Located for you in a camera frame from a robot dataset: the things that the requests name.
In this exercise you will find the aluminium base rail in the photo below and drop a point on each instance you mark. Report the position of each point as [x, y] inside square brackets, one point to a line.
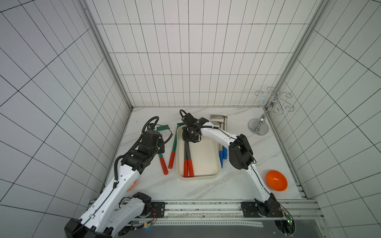
[226, 212]

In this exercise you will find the orange patterned white bowl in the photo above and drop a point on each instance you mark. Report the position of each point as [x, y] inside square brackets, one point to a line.
[133, 185]

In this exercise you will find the grey speckled hoe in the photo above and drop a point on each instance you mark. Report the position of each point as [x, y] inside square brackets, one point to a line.
[186, 167]
[191, 171]

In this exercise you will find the chrome hoe blue handle left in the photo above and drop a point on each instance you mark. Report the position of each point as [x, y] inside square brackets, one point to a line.
[219, 123]

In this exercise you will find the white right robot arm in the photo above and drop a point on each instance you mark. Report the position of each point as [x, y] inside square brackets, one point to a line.
[240, 156]

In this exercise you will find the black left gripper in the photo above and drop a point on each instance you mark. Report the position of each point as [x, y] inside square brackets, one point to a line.
[160, 144]

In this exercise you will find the orange plastic bowl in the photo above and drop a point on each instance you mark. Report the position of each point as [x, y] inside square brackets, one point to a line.
[277, 181]

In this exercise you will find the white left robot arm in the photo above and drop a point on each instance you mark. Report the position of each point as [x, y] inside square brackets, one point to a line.
[102, 219]

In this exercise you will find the chrome hoe blue handle right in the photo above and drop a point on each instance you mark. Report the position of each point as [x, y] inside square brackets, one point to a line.
[225, 127]

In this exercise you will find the green hoe beside box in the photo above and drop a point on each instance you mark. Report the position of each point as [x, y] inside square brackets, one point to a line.
[172, 156]

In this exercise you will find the green hoe outer left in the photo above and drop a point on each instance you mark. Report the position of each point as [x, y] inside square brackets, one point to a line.
[162, 161]

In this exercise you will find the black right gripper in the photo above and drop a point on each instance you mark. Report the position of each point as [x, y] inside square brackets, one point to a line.
[191, 135]

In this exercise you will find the chrome cup rack stand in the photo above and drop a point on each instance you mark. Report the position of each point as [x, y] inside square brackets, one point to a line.
[273, 101]

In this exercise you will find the cream plastic storage box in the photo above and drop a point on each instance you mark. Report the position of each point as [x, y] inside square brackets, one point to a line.
[204, 156]

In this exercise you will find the chrome hoe blue handle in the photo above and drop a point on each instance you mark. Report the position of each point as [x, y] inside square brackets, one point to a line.
[225, 127]
[219, 123]

